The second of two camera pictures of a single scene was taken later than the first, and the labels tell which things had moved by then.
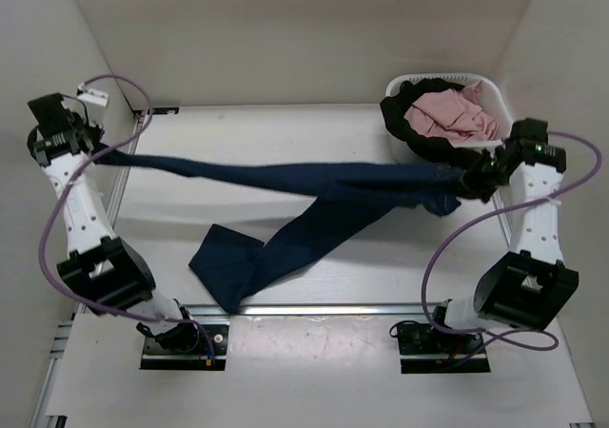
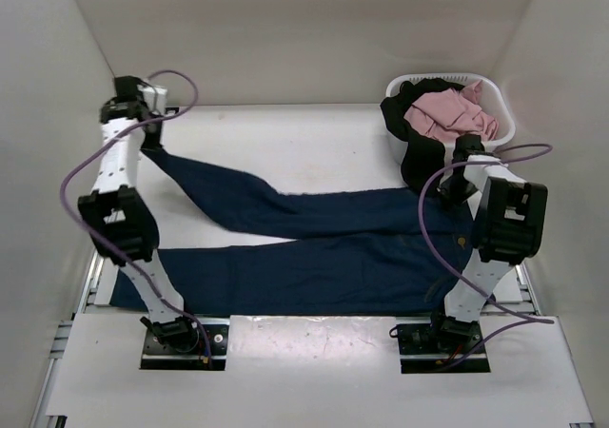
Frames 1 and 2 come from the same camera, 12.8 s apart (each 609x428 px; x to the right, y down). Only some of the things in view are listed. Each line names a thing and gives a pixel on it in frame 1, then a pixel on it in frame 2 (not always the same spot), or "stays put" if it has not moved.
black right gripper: x=470 y=181 to x=450 y=199
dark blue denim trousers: x=231 y=264 to x=389 y=251
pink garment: x=454 y=116 stays put
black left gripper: x=94 y=130 to x=156 y=142
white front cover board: x=317 y=367 stays put
